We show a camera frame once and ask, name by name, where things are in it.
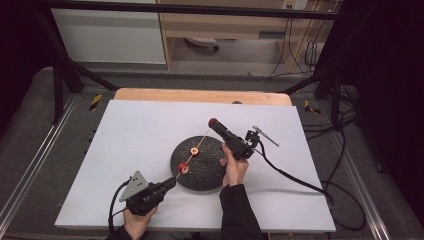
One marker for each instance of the white cabinet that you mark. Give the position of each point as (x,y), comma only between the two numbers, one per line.
(106,36)

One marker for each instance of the black metal frame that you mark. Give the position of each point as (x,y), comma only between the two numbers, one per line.
(200,10)

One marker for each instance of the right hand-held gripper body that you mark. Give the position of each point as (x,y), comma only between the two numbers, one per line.
(241,148)

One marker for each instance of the light wooden desk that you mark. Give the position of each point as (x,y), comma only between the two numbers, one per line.
(226,28)

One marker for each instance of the person's left hand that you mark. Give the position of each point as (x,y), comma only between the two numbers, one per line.
(136,225)

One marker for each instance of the dark curtain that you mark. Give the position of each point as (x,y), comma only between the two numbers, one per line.
(16,50)
(390,100)

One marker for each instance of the person's right hand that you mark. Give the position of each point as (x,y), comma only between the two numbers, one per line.
(235,171)

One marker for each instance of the white chair base with wheel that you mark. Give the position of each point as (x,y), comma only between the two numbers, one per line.
(201,41)

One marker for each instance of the white board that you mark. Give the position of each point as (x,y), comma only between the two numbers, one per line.
(133,133)

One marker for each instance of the thin wooden skewer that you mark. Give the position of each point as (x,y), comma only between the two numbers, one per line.
(201,142)

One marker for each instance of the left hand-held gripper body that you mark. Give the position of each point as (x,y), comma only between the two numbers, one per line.
(141,196)

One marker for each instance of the white wall socket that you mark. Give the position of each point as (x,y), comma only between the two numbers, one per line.
(295,4)

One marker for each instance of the yellow and black tape strip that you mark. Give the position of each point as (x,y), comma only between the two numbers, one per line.
(95,102)
(310,107)

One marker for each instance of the aluminium floor rail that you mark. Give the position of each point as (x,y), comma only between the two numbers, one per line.
(40,153)
(363,193)

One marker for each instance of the round black plate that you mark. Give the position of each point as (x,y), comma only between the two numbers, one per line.
(203,170)

